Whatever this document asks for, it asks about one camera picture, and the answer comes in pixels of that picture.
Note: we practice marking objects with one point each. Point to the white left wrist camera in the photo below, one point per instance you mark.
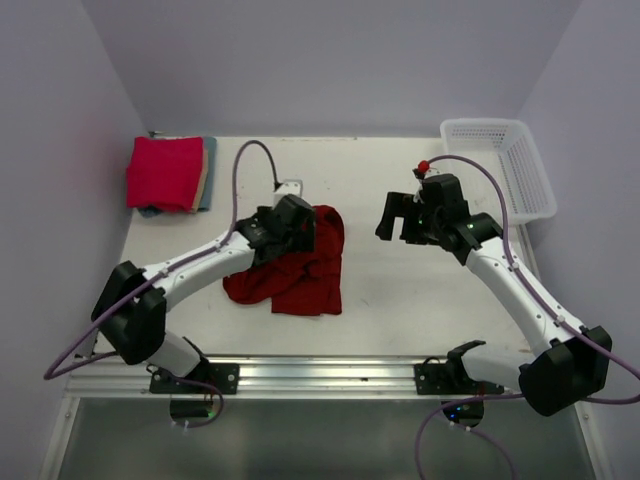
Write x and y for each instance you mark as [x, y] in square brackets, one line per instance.
[287, 187]

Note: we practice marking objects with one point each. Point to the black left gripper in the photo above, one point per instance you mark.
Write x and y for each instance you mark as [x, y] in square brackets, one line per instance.
[302, 239]

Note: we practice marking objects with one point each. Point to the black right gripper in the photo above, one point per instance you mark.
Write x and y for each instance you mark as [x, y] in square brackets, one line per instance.
[397, 204]

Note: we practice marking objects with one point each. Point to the folded pink t shirt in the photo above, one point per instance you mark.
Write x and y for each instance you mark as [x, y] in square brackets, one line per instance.
[165, 173]

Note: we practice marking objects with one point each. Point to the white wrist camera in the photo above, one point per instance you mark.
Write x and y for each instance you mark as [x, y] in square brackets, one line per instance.
[287, 187]
[424, 170]

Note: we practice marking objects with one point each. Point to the folded blue t shirt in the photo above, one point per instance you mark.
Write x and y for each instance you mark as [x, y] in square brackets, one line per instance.
[210, 145]

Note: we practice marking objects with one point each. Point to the folded tan t shirt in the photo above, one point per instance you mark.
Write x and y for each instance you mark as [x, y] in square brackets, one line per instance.
[201, 182]

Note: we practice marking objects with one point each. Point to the dark red t shirt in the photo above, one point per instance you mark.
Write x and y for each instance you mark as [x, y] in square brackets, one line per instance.
[298, 284]

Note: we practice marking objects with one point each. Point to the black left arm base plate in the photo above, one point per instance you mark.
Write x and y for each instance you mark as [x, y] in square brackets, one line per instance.
[223, 376]

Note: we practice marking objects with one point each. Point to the white perforated plastic basket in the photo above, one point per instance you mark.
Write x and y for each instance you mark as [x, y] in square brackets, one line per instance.
[505, 148]

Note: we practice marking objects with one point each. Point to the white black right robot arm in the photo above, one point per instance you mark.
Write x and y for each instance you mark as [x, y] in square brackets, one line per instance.
[567, 361]

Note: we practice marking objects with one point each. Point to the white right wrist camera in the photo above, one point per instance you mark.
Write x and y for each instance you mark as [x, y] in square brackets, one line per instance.
[424, 170]

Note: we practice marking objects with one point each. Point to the aluminium mounting rail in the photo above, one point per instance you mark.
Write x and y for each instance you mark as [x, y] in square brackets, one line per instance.
[288, 377]

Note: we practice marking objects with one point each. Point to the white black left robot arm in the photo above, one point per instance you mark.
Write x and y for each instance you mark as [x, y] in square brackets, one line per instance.
[132, 308]

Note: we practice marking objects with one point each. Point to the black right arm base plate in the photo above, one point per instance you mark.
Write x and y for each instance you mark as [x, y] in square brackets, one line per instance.
[437, 379]

